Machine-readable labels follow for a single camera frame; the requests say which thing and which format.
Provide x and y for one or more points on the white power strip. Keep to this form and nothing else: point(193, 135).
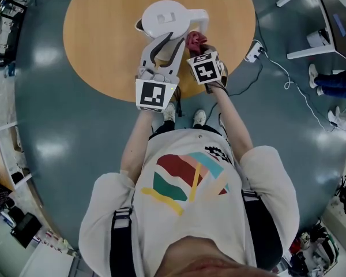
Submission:
point(254, 50)

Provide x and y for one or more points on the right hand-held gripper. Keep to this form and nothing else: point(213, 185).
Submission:
point(206, 68)

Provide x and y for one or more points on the black metal frame cart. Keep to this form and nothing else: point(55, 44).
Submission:
point(4, 27)

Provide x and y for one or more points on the black case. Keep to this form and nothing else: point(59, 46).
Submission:
point(27, 229)

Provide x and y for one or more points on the person's right white shoe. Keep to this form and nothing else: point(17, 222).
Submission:
point(199, 117)

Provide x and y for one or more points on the white kettle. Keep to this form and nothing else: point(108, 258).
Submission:
point(164, 19)

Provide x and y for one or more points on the person's left white shoe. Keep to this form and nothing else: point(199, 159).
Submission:
point(169, 111)

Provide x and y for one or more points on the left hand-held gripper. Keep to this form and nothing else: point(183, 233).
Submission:
point(155, 91)

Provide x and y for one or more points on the dark desk with white legs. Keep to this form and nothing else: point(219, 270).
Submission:
point(328, 10)

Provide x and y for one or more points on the pink cloth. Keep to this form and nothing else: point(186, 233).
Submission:
point(196, 42)

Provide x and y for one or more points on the person's white shoe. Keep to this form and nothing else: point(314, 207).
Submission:
point(169, 111)
point(199, 117)

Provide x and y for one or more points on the person's left forearm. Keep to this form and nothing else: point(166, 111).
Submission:
point(137, 143)

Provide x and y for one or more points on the black striped trousers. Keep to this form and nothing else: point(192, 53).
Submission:
point(167, 127)

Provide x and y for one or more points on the white printed t-shirt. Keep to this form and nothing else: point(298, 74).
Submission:
point(207, 218)

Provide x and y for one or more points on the person's head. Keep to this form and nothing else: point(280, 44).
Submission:
point(207, 261)

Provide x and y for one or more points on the wooden cabinet with white frame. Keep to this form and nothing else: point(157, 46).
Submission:
point(0, 154)

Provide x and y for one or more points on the person's right forearm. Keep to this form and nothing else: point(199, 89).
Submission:
point(233, 120)

